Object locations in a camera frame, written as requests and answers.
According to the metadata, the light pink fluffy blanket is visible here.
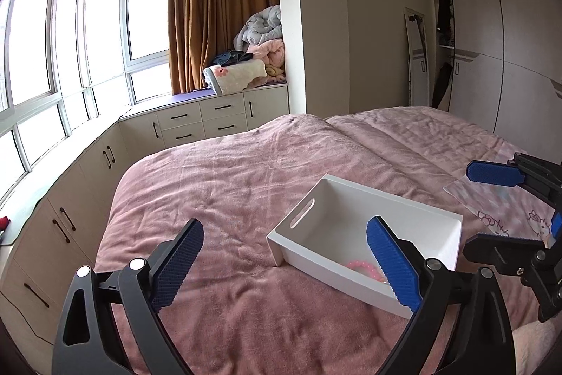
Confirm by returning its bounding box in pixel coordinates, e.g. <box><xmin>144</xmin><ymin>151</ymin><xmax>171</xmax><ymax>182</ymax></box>
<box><xmin>512</xmin><ymin>316</ymin><xmax>561</xmax><ymax>375</ymax></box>

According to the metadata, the hello kitty pillow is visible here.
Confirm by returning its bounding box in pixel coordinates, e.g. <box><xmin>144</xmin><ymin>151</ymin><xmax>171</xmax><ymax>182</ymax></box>
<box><xmin>444</xmin><ymin>176</ymin><xmax>554</xmax><ymax>246</ymax></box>

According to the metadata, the pink bead bracelet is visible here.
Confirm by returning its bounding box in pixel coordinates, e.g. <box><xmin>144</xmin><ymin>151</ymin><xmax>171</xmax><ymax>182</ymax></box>
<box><xmin>345</xmin><ymin>260</ymin><xmax>391</xmax><ymax>286</ymax></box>

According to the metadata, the red plush item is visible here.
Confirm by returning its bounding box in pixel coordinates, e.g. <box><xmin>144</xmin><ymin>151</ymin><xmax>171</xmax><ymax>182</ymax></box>
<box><xmin>0</xmin><ymin>216</ymin><xmax>11</xmax><ymax>234</ymax></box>

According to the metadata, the bay window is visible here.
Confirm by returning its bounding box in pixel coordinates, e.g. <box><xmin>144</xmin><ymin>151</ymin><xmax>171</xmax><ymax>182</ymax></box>
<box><xmin>1</xmin><ymin>0</ymin><xmax>171</xmax><ymax>196</ymax></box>

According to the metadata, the wardrobe with sliding doors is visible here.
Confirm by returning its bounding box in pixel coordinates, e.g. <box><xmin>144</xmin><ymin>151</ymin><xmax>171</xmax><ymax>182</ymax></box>
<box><xmin>437</xmin><ymin>0</ymin><xmax>561</xmax><ymax>163</ymax></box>

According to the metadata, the pink bed blanket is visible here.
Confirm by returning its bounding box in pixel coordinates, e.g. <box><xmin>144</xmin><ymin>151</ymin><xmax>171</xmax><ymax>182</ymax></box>
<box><xmin>95</xmin><ymin>108</ymin><xmax>514</xmax><ymax>374</ymax></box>

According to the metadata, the white storage box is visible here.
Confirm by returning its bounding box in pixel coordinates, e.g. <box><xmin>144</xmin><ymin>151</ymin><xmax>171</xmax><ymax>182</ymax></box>
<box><xmin>267</xmin><ymin>174</ymin><xmax>463</xmax><ymax>319</ymax></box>

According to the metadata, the pile of folded bedding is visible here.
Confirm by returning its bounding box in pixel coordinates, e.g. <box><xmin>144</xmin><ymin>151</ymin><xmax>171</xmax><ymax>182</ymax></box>
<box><xmin>203</xmin><ymin>5</ymin><xmax>286</xmax><ymax>95</ymax></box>

